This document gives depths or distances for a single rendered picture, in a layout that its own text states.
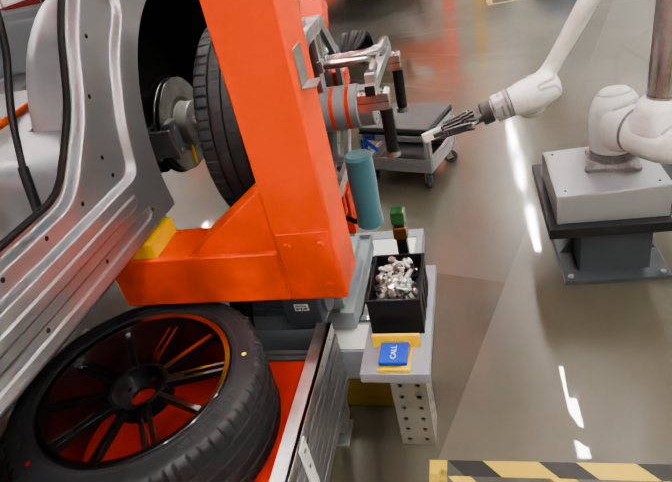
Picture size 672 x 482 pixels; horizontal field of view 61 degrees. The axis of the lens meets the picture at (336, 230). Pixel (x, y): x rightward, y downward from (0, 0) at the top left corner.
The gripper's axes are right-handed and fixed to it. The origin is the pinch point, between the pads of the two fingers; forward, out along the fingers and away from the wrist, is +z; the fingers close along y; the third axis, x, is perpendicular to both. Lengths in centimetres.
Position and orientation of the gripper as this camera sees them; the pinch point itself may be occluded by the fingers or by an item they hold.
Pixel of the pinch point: (433, 134)
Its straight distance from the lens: 193.0
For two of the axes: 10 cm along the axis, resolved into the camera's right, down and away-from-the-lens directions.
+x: 4.6, 7.6, 4.6
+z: -8.8, 3.3, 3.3
